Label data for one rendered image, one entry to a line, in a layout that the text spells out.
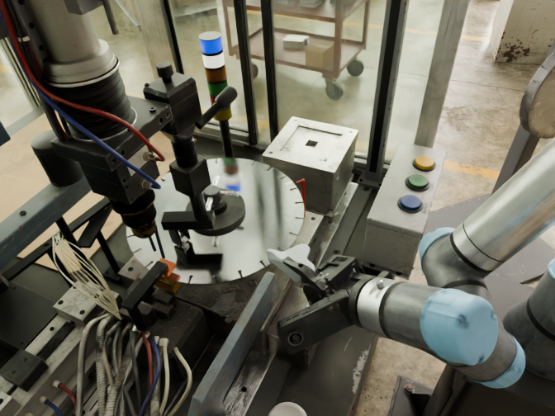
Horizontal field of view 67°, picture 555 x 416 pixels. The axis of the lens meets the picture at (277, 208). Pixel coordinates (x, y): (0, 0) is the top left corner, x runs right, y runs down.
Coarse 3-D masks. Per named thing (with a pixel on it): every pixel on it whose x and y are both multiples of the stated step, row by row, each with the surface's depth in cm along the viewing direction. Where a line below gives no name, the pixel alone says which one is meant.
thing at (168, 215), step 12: (192, 204) 66; (204, 204) 67; (168, 216) 69; (180, 216) 69; (192, 216) 69; (204, 216) 68; (168, 228) 69; (180, 228) 69; (192, 228) 69; (204, 228) 69; (180, 240) 71
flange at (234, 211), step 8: (224, 200) 77; (232, 200) 79; (240, 200) 79; (216, 208) 76; (224, 208) 77; (232, 208) 78; (240, 208) 78; (216, 216) 76; (224, 216) 76; (232, 216) 76; (240, 216) 76; (216, 224) 75; (224, 224) 75; (232, 224) 75; (208, 232) 75; (216, 232) 75
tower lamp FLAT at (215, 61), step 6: (204, 54) 87; (210, 54) 87; (216, 54) 87; (222, 54) 89; (204, 60) 89; (210, 60) 88; (216, 60) 88; (222, 60) 89; (204, 66) 90; (210, 66) 89; (216, 66) 89; (222, 66) 90
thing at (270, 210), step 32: (224, 160) 90; (160, 192) 84; (256, 192) 82; (288, 192) 82; (160, 224) 77; (256, 224) 76; (288, 224) 76; (160, 256) 72; (192, 256) 71; (224, 256) 71; (256, 256) 71
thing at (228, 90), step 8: (232, 88) 57; (224, 96) 56; (232, 96) 57; (216, 104) 56; (224, 104) 56; (208, 112) 55; (216, 112) 56; (200, 120) 54; (208, 120) 55; (200, 128) 55
